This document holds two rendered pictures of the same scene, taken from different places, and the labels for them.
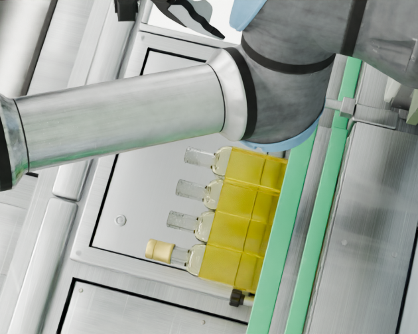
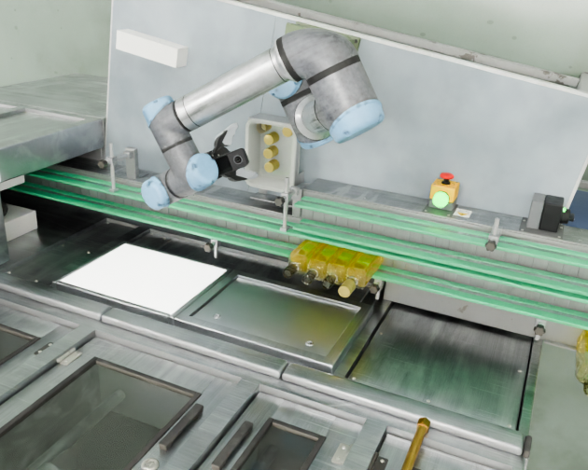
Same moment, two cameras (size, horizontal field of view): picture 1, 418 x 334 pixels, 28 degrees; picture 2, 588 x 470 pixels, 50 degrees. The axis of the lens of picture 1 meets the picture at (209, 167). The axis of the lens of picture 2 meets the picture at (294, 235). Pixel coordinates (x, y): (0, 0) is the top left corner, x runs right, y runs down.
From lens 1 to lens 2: 1.74 m
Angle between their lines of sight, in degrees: 68
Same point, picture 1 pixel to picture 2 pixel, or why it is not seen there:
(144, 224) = (315, 335)
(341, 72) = (260, 220)
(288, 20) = not seen: hidden behind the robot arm
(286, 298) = (389, 218)
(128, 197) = (294, 338)
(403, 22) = not seen: hidden behind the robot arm
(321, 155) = (315, 202)
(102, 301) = (363, 369)
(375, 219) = (354, 191)
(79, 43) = (160, 358)
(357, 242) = (364, 196)
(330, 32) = not seen: hidden behind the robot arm
